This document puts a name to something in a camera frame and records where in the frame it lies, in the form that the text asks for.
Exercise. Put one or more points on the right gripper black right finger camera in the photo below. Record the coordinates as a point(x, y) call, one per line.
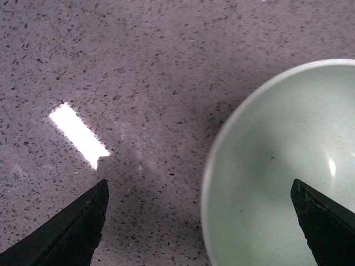
point(327, 226)

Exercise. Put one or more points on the green bowl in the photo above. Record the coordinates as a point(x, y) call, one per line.
point(298, 125)

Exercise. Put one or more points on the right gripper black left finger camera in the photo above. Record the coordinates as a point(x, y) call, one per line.
point(68, 238)

